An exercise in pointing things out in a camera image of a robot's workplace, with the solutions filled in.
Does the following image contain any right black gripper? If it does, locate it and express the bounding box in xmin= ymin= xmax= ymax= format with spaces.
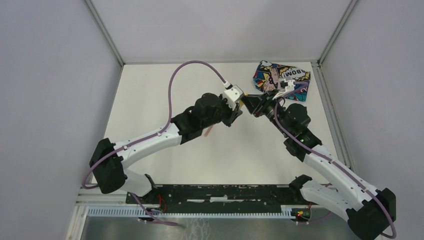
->
xmin=241 ymin=89 xmax=291 ymax=137

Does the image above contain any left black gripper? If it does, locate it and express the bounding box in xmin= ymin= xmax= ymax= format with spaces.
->
xmin=202 ymin=94 xmax=243 ymax=130

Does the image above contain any orange pen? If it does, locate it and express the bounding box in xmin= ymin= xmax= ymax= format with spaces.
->
xmin=202 ymin=125 xmax=214 ymax=137

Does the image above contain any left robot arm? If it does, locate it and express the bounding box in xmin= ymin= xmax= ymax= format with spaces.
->
xmin=89 ymin=90 xmax=244 ymax=204

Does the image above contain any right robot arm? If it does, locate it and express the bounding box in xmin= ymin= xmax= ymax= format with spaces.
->
xmin=241 ymin=91 xmax=397 ymax=240

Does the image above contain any comic print pencil pouch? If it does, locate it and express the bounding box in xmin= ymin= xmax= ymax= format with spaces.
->
xmin=252 ymin=60 xmax=312 ymax=93

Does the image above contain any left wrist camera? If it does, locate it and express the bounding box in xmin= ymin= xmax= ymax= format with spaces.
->
xmin=222 ymin=82 xmax=245 ymax=111

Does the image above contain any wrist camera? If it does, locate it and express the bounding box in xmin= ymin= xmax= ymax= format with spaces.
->
xmin=273 ymin=77 xmax=296 ymax=100
xmin=222 ymin=82 xmax=245 ymax=111

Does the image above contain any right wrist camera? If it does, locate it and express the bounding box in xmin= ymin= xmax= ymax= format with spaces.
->
xmin=273 ymin=77 xmax=296 ymax=100

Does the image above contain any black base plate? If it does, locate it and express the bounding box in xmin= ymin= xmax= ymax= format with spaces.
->
xmin=139 ymin=184 xmax=310 ymax=214

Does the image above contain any white slotted cable duct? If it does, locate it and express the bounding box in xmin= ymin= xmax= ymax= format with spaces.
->
xmin=86 ymin=205 xmax=311 ymax=220

